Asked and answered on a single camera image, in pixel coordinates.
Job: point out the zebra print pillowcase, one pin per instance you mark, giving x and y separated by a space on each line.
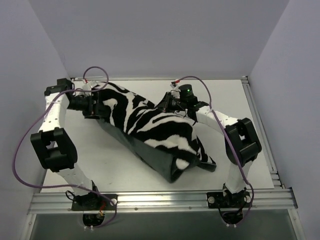
164 141

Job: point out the aluminium rail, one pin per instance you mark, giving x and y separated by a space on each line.
162 202
266 149

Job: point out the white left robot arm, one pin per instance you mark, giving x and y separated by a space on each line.
53 146

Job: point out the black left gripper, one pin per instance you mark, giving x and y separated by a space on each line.
92 106

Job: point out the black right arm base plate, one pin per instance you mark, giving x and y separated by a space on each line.
226 200

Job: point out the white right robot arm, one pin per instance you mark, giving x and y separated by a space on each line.
242 145

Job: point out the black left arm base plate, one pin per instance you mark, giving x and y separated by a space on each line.
93 202

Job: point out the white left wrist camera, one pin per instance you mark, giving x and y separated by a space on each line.
90 86

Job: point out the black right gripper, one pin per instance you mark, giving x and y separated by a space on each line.
167 102

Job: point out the aluminium front rail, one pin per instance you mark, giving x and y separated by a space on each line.
162 202

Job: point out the aluminium right side rail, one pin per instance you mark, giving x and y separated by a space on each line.
266 149

